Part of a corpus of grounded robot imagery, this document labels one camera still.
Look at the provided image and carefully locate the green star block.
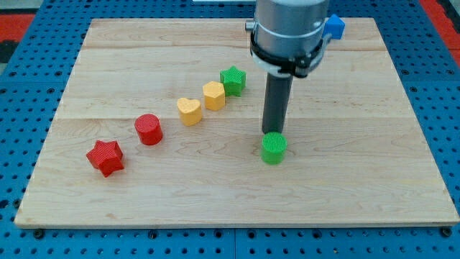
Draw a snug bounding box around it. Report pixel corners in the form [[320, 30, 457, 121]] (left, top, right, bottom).
[[220, 65, 246, 96]]

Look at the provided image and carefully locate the wooden board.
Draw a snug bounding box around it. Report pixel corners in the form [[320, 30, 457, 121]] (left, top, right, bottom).
[[15, 18, 459, 229]]

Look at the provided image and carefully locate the green cylinder block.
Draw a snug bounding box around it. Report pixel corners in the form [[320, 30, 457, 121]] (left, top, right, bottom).
[[261, 132, 288, 165]]

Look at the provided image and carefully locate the yellow heart block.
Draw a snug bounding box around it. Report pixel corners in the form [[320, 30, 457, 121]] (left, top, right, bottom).
[[177, 98, 203, 126]]

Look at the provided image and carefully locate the red star block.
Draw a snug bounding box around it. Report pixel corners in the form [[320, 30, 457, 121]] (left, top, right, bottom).
[[86, 140, 124, 178]]

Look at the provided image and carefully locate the yellow pentagon block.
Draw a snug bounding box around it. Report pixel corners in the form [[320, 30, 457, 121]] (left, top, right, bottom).
[[203, 81, 226, 111]]

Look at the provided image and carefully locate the blue cube block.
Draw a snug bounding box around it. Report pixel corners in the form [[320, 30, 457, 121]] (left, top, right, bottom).
[[323, 14, 346, 40]]

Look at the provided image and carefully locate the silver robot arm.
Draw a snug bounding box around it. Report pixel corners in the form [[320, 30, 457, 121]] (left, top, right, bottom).
[[245, 0, 331, 78]]

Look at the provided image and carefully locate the red cylinder block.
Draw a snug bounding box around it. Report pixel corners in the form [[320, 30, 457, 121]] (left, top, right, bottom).
[[134, 114, 163, 145]]

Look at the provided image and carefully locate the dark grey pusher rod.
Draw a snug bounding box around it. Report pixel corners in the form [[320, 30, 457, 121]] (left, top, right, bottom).
[[262, 73, 293, 134]]

